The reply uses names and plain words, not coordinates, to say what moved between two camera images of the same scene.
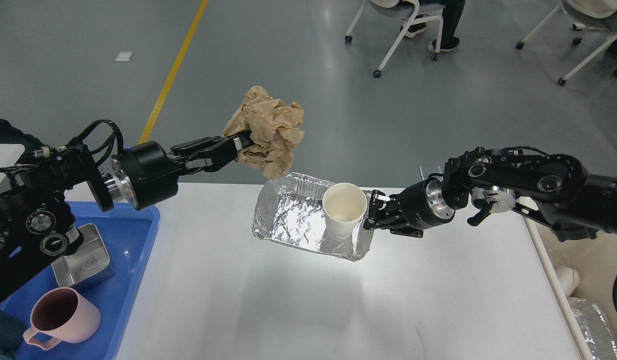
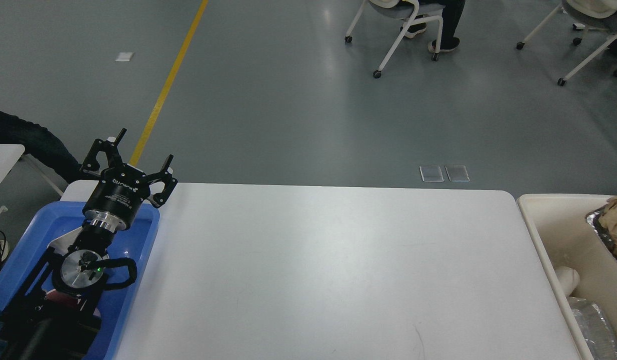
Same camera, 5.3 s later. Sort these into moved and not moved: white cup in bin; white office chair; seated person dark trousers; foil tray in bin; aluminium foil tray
Moved: aluminium foil tray
Not moved: foil tray in bin; white office chair; white cup in bin; seated person dark trousers
